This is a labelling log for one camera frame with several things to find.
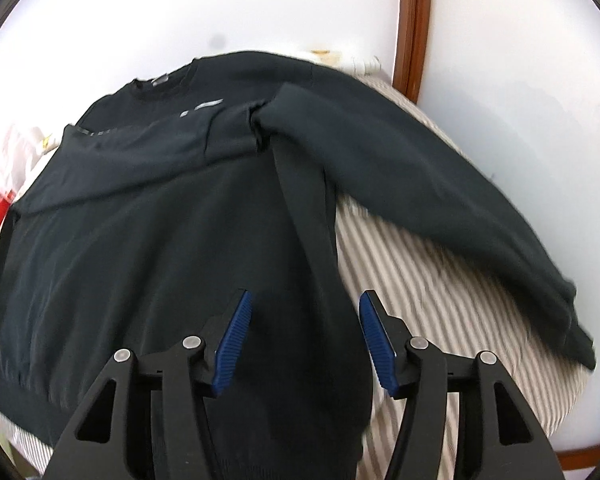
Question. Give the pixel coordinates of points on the striped quilted mattress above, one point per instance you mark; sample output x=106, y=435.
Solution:
x=430, y=310

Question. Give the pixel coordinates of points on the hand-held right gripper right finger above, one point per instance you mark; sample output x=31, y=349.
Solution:
x=376, y=342

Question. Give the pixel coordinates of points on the black sweatshirt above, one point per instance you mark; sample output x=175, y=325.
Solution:
x=180, y=240

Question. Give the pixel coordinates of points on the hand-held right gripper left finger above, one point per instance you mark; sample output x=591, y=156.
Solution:
x=232, y=342

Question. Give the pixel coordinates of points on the brown wooden door frame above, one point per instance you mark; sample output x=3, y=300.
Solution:
x=411, y=30

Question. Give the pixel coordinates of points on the brown wooden baseboard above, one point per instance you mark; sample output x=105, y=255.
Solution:
x=590, y=460

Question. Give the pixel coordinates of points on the white plastic bag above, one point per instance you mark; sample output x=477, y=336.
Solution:
x=17, y=160

